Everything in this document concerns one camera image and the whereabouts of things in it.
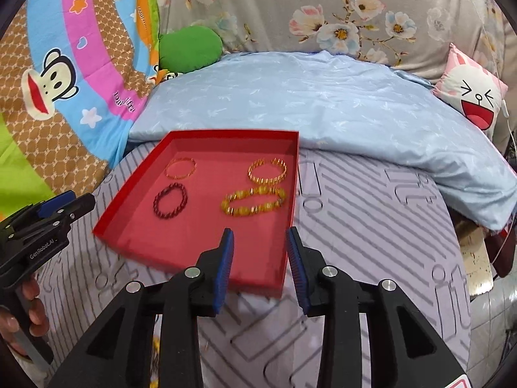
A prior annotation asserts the green cushion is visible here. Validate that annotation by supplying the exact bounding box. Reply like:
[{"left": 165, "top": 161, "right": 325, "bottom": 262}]
[{"left": 159, "top": 25, "right": 224, "bottom": 72}]

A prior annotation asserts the person's left hand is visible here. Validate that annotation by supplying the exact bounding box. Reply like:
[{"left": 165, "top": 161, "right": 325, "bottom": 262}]
[{"left": 0, "top": 275, "right": 51, "bottom": 357}]

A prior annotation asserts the light blue quilt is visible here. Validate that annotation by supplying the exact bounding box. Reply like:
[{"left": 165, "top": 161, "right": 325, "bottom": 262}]
[{"left": 128, "top": 50, "right": 517, "bottom": 231}]

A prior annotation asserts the yellow bead bracelet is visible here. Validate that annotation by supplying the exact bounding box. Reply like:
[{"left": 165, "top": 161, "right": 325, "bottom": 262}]
[{"left": 220, "top": 186, "right": 287, "bottom": 217}]

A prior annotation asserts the gold link bracelet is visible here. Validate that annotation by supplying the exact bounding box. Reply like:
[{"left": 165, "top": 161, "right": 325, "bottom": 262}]
[{"left": 248, "top": 157, "right": 288, "bottom": 185}]

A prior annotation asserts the grey floral sofa cover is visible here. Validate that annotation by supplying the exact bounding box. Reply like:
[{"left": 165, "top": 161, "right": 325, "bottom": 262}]
[{"left": 155, "top": 0, "right": 510, "bottom": 85}]

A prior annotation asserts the dark red bead bracelet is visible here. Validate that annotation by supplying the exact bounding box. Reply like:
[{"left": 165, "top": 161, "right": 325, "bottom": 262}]
[{"left": 153, "top": 183, "right": 189, "bottom": 217}]

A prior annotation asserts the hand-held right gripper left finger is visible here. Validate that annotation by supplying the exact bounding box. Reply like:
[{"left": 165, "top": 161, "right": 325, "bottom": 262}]
[{"left": 47, "top": 228, "right": 235, "bottom": 388}]

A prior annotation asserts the pink cartoon face pillow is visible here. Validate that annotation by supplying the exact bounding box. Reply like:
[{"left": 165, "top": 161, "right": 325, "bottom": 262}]
[{"left": 432, "top": 43, "right": 509, "bottom": 131}]

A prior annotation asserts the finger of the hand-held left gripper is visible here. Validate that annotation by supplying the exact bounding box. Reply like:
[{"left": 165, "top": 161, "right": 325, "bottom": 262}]
[
  {"left": 36, "top": 191, "right": 77, "bottom": 220},
  {"left": 52, "top": 193, "right": 96, "bottom": 227}
]

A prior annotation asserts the thin gold bangle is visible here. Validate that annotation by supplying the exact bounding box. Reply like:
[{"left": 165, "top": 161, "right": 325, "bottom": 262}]
[{"left": 164, "top": 157, "right": 197, "bottom": 181}]

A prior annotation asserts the cartoon monkey printed blanket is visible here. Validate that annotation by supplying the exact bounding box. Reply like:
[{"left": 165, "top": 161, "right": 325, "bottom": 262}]
[{"left": 0, "top": 0, "right": 180, "bottom": 219}]

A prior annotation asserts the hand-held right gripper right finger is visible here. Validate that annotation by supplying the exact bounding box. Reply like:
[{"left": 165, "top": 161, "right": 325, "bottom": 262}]
[{"left": 285, "top": 226, "right": 471, "bottom": 388}]

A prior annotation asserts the red shallow box tray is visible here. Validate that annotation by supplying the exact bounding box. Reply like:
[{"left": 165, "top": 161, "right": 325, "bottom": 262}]
[{"left": 92, "top": 130, "right": 300, "bottom": 298}]

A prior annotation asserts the grey striped patterned mat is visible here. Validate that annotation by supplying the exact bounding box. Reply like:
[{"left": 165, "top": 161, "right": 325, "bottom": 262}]
[{"left": 34, "top": 141, "right": 473, "bottom": 388}]

